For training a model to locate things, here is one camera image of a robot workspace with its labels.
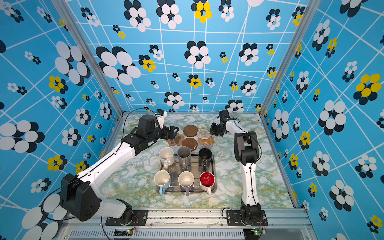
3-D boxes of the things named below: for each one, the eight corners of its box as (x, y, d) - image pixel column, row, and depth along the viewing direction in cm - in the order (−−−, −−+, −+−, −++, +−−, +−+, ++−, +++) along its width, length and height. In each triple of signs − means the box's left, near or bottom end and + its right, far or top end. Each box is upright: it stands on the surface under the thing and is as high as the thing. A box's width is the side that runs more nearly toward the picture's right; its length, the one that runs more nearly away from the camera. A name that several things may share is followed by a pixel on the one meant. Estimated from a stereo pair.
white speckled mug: (159, 172, 91) (156, 165, 84) (162, 154, 99) (159, 146, 91) (174, 172, 91) (171, 165, 84) (175, 154, 99) (174, 146, 91)
